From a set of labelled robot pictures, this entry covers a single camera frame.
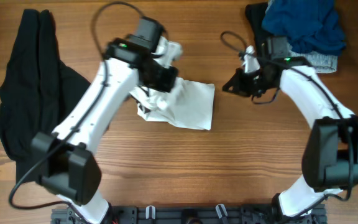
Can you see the dark blue garment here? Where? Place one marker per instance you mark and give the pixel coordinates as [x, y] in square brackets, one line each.
[309, 25]

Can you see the light grey garment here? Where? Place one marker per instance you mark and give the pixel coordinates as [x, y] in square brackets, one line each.
[321, 62]

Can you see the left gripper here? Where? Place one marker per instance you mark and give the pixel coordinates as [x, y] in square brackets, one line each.
[167, 85]

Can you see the black garment at top right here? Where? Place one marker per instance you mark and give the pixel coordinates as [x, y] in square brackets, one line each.
[255, 14]

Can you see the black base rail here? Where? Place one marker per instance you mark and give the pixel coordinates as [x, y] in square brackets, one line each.
[246, 214]

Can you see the black garment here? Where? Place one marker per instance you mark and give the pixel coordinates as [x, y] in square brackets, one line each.
[39, 91]
[255, 14]

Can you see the left white rail clip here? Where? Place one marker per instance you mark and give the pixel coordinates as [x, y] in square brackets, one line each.
[150, 212]

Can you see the white t-shirt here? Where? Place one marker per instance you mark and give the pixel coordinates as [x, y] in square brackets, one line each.
[188, 105]

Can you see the black garment on left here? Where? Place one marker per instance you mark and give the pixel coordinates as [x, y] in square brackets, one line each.
[39, 91]

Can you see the white rail clip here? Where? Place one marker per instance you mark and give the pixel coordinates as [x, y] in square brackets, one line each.
[222, 213]
[150, 212]

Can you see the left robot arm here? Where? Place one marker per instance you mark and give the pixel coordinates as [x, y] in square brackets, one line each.
[64, 159]

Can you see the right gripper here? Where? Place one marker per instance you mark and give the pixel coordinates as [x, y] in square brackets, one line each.
[241, 84]

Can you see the right white rail clip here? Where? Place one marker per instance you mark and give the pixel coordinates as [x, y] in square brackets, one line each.
[222, 213]

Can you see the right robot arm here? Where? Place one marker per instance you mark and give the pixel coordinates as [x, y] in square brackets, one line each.
[330, 160]

